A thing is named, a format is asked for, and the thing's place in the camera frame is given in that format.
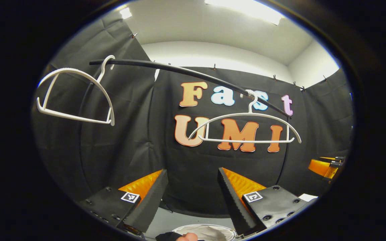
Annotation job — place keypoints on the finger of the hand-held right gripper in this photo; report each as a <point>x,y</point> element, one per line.
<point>320,167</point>

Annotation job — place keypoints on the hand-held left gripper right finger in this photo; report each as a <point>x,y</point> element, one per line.
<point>233,201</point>

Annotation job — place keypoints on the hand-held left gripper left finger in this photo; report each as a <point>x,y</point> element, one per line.
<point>147,201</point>

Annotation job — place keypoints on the white laundry hamper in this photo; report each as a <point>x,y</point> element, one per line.
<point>213,231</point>

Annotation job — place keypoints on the white clothes hanger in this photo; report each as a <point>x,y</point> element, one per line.
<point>69,69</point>
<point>246,114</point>

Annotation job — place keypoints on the black clothes rack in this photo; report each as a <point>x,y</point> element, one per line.
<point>179,70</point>

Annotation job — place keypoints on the white flat panel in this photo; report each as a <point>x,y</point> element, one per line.
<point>308,197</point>

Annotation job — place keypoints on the black backdrop cloth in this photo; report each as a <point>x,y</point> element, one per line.
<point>129,140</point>

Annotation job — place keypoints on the large ceiling light panel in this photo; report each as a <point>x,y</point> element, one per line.
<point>246,10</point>

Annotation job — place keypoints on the small ceiling light panel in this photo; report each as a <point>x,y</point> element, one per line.
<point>125,13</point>

